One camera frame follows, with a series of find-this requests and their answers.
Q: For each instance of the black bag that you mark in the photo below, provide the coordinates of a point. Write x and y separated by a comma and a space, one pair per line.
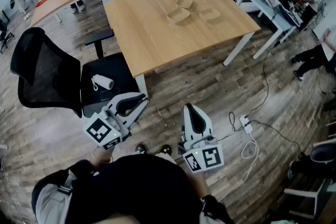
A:
302, 166

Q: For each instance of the person's left forearm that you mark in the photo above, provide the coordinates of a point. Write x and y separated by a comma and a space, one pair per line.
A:
101, 156

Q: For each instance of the person's left shoe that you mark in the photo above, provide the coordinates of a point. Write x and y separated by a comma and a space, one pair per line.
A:
140, 149

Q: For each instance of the person's right forearm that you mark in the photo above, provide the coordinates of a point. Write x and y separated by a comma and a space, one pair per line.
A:
199, 183

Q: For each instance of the black and white chair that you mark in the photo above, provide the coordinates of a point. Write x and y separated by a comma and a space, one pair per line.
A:
324, 152

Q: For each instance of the person's shoe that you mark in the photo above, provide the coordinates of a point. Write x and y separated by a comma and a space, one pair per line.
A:
140, 149
166, 150

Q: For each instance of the person's face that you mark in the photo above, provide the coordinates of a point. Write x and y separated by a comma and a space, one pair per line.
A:
123, 220

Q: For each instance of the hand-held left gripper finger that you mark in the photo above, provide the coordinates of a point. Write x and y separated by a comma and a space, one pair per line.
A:
126, 101
135, 116

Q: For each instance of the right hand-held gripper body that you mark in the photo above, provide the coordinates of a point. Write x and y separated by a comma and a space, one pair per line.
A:
210, 158

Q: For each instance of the white power strip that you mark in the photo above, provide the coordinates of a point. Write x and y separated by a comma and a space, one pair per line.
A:
246, 124

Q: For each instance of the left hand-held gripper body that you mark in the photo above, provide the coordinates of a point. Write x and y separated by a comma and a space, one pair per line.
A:
101, 129

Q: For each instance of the person's black shirt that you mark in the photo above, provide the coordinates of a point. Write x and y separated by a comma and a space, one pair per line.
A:
136, 186

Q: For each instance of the white and blue desk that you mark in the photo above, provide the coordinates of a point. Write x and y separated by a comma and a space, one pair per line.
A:
265, 11

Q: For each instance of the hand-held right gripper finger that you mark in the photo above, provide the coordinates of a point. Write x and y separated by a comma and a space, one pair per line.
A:
186, 126
207, 126

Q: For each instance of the person's right shoe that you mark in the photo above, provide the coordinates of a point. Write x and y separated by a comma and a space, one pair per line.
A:
166, 150

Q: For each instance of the black office chair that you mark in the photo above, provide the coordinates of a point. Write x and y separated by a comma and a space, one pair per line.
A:
4, 34
47, 68

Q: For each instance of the tan rectangular tray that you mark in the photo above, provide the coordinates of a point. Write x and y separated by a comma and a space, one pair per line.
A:
184, 2
210, 14
178, 16

